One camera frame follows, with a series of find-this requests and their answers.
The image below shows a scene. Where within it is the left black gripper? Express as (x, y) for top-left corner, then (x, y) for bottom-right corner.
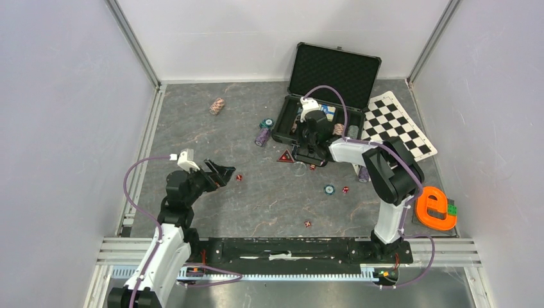
(184, 158), (235, 206)

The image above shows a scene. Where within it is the purple chip stack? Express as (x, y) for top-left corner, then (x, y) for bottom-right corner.
(357, 166), (370, 183)
(254, 127), (271, 147)

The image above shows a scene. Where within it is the single green blue chip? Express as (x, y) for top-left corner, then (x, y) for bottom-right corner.
(323, 185), (336, 195)

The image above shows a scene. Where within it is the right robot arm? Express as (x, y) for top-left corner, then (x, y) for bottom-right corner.
(296, 109), (424, 262)

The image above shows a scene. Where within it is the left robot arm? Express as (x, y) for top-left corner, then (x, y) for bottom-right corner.
(106, 155), (235, 307)

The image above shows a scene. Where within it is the black poker set case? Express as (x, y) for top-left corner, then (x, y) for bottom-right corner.
(271, 42), (381, 161)

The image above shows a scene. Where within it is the pink chip stack in case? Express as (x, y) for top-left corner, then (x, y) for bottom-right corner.
(332, 123), (345, 137)

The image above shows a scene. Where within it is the blue card box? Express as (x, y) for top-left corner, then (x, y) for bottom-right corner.
(319, 105), (336, 122)

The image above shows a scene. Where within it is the red triangle all-in button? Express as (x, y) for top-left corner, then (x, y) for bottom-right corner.
(276, 150), (295, 163)

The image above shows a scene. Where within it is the grey green chip stack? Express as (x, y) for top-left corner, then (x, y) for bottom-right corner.
(346, 125), (359, 139)

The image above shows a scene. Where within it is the clear round dealer button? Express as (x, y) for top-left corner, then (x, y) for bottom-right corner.
(291, 162), (307, 177)

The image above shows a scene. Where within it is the black white checkered mat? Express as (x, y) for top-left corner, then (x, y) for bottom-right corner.
(361, 91), (438, 162)

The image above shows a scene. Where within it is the orange tape dispenser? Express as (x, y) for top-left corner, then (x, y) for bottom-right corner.
(415, 186), (458, 232)

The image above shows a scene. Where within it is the dark grey mat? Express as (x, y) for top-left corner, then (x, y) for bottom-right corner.
(411, 190), (460, 237)

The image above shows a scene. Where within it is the green toy block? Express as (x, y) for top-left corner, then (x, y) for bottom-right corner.
(447, 204), (457, 216)

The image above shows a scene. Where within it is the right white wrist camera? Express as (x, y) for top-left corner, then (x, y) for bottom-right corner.
(300, 97), (320, 123)

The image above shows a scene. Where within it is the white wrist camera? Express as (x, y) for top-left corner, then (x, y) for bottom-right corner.
(169, 149), (200, 173)
(300, 97), (320, 123)

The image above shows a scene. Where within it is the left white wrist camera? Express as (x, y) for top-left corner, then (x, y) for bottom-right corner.
(169, 149), (200, 173)

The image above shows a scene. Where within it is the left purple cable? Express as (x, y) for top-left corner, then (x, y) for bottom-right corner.
(123, 155), (244, 308)

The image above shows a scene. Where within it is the purple cable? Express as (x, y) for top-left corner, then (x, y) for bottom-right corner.
(303, 85), (436, 291)
(123, 155), (244, 308)

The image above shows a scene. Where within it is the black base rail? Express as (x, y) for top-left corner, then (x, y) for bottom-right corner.
(194, 237), (414, 275)

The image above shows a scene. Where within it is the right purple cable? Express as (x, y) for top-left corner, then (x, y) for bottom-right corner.
(303, 85), (436, 291)

